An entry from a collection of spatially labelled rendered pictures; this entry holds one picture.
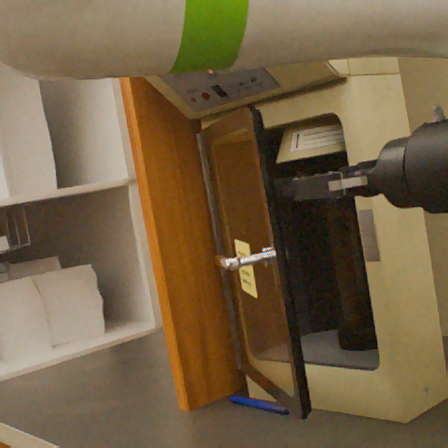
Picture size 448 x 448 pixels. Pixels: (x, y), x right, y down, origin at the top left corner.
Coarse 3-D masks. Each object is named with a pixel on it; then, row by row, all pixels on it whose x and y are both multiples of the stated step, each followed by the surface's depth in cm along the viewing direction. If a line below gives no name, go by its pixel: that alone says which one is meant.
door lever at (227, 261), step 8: (264, 248) 90; (216, 256) 96; (224, 256) 93; (232, 256) 90; (248, 256) 90; (256, 256) 90; (264, 256) 90; (216, 264) 96; (224, 264) 91; (232, 264) 89; (240, 264) 89; (248, 264) 90; (264, 264) 91
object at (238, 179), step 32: (224, 128) 99; (256, 128) 85; (224, 160) 102; (256, 160) 87; (224, 192) 106; (256, 192) 89; (224, 224) 110; (256, 224) 92; (256, 288) 98; (256, 320) 101; (288, 320) 87; (256, 352) 105; (288, 352) 88; (288, 384) 91
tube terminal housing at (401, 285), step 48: (288, 96) 101; (336, 96) 94; (384, 96) 96; (384, 144) 95; (384, 240) 93; (384, 288) 93; (432, 288) 100; (384, 336) 95; (432, 336) 99; (336, 384) 103; (384, 384) 96; (432, 384) 98
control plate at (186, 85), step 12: (204, 72) 102; (216, 72) 100; (240, 72) 98; (252, 72) 97; (264, 72) 96; (168, 84) 108; (180, 84) 107; (192, 84) 105; (204, 84) 104; (216, 84) 103; (228, 84) 101; (252, 84) 99; (264, 84) 98; (276, 84) 97; (180, 96) 109; (192, 96) 108; (216, 96) 105; (228, 96) 104; (240, 96) 103; (192, 108) 111; (204, 108) 110
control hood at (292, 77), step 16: (288, 64) 92; (304, 64) 91; (320, 64) 90; (336, 64) 90; (160, 80) 108; (288, 80) 95; (304, 80) 94; (320, 80) 93; (176, 96) 110; (256, 96) 101; (272, 96) 101; (192, 112) 112; (208, 112) 110
